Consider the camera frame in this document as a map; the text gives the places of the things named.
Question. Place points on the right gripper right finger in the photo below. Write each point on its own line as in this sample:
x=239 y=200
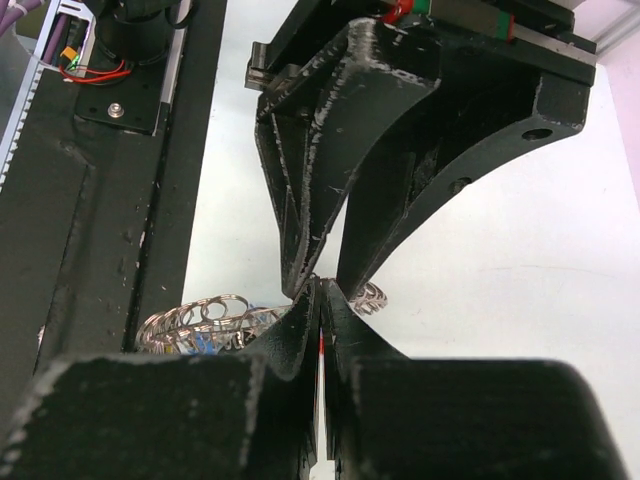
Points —
x=389 y=416

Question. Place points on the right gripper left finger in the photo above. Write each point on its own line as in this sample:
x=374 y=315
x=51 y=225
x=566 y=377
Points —
x=246 y=415

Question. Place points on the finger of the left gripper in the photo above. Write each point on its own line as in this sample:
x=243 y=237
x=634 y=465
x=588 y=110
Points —
x=314 y=130

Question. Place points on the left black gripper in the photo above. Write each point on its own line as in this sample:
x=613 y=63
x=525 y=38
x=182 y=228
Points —
x=514 y=78

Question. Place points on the blue key tag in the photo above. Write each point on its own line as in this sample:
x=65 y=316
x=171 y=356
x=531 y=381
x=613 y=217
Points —
x=203 y=344

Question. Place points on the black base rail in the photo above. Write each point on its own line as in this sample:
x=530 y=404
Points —
x=98 y=200

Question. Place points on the white cable duct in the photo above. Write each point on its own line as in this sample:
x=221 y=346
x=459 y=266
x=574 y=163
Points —
x=32 y=33

